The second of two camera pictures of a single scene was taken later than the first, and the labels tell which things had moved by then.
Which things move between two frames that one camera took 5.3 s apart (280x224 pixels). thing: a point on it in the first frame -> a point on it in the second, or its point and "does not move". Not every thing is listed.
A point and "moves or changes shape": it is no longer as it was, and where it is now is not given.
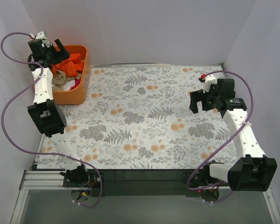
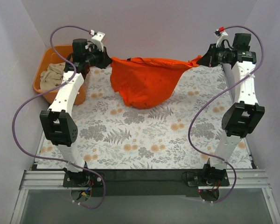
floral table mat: (139, 117) does not move
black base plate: (140, 183) does not move
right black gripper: (201, 100) -> (211, 56)
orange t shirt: (71, 66) moves or changes shape
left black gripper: (55, 53) -> (102, 59)
